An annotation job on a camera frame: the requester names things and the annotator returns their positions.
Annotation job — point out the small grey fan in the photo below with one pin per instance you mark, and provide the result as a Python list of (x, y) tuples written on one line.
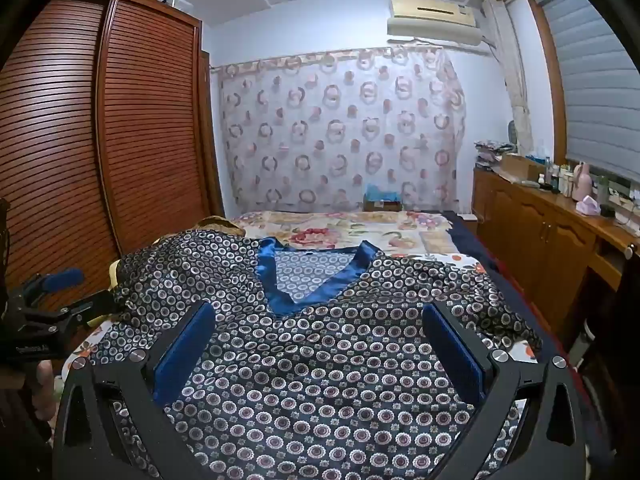
[(513, 135)]

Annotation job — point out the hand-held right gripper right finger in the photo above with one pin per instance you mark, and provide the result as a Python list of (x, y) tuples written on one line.
[(460, 355)]

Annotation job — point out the pink tissue box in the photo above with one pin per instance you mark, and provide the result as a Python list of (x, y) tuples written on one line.
[(587, 207)]

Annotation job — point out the sheer circle-print curtain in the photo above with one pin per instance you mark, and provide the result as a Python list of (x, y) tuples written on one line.
[(325, 135)]

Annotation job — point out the stack of folded clothes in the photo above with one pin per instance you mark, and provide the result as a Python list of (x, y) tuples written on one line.
[(492, 152)]

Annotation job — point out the brown box with blue contents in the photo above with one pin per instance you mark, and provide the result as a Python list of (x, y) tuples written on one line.
[(381, 197)]

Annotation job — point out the floral quilt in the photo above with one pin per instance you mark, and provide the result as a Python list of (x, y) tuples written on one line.
[(320, 235)]

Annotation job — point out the orange fruit print bedsheet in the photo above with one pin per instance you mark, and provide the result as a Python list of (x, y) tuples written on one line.
[(95, 340)]

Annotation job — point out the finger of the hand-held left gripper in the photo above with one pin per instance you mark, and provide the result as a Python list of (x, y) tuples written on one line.
[(65, 276), (85, 305)]

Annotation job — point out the cream window curtain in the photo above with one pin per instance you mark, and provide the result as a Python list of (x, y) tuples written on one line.
[(515, 85)]

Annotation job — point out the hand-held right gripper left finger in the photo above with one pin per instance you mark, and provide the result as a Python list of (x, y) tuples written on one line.
[(185, 352)]

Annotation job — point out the golden brown pillow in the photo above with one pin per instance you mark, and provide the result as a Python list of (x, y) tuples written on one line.
[(220, 223)]

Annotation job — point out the pink bottle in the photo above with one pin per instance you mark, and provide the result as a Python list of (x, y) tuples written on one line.
[(582, 182)]

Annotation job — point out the navy patterned satin shirt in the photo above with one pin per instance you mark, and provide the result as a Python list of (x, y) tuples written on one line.
[(325, 350)]

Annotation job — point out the green bottle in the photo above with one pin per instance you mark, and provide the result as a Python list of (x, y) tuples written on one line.
[(603, 190)]

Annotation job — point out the cream wall air conditioner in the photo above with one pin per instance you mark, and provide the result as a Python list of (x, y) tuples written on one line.
[(432, 17)]

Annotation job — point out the open cardboard box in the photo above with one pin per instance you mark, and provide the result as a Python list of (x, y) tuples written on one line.
[(520, 167)]

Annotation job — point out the wooden sideboard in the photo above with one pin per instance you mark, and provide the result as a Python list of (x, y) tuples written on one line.
[(540, 240)]

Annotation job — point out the white box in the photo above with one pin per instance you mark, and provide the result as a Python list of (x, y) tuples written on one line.
[(176, 3)]

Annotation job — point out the wooden window frame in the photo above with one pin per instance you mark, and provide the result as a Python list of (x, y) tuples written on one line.
[(547, 75)]

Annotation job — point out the wooden slatted wardrobe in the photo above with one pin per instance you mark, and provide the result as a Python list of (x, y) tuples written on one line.
[(145, 125)]

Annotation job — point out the row of toiletry bottles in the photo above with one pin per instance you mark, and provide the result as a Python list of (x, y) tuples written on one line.
[(557, 177)]

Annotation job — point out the grey window blind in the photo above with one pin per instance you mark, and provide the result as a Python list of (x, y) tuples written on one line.
[(590, 85)]

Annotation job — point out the person's left hand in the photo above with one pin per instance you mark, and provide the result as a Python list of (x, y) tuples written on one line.
[(42, 387)]

